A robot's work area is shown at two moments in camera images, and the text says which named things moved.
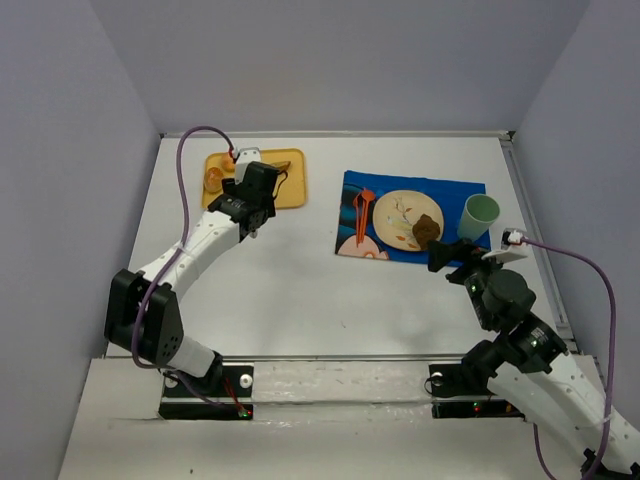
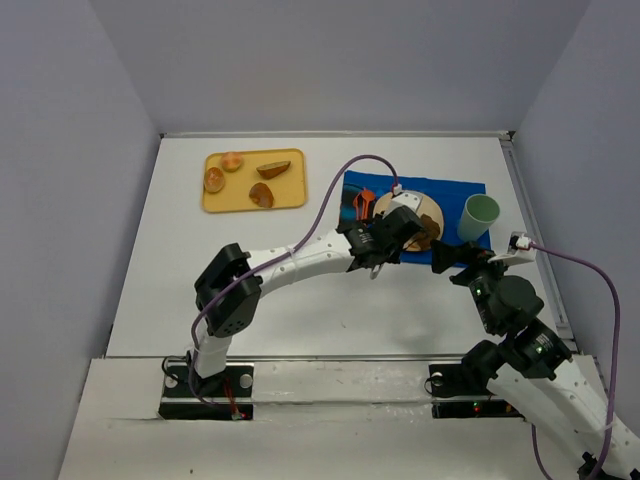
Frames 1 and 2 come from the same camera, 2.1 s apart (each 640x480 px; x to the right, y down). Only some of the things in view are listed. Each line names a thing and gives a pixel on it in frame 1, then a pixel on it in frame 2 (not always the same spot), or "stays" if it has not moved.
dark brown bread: (425, 229) stays
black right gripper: (461, 257) stays
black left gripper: (272, 171) to (409, 226)
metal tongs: (281, 182) to (374, 272)
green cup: (479, 211) stays
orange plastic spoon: (368, 196) stays
